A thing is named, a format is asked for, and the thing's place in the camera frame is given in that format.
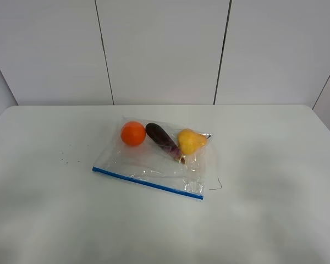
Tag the clear zip bag blue zipper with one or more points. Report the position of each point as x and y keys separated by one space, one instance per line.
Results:
x=147 y=164

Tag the dark purple eggplant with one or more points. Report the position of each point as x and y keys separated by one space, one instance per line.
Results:
x=160 y=137

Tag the yellow pear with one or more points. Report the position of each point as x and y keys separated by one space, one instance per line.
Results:
x=190 y=142

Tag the orange fruit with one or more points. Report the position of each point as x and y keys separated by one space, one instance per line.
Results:
x=133 y=133

